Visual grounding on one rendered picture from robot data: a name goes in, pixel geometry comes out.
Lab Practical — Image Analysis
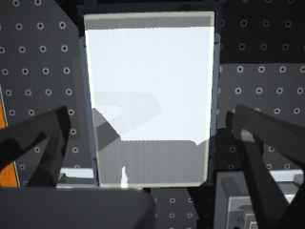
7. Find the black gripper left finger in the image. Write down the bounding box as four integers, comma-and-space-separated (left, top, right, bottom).
0, 106, 71, 187

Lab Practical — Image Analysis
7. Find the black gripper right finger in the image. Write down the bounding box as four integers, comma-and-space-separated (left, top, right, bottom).
232, 105, 305, 229

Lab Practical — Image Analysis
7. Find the dark grey perforated base plate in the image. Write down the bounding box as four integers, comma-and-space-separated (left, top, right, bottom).
0, 0, 305, 229

